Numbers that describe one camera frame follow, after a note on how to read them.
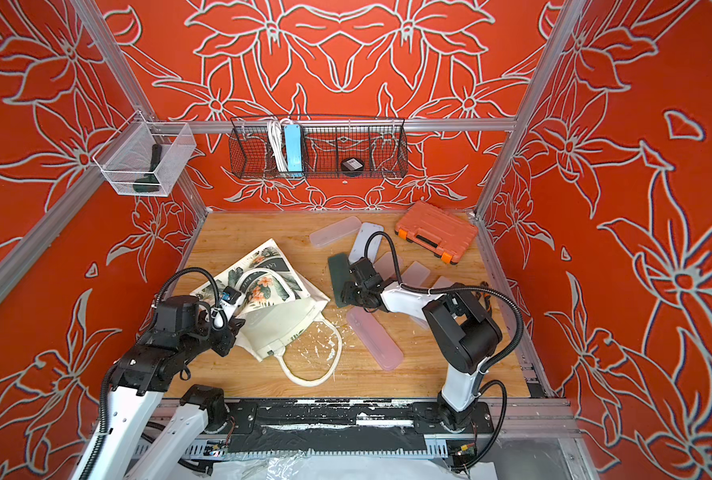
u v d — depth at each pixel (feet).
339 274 3.17
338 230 3.68
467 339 1.54
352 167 3.12
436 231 3.50
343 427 2.39
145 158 3.00
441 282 3.20
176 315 1.70
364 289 2.38
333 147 3.21
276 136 2.88
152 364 1.54
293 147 2.95
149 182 2.60
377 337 2.83
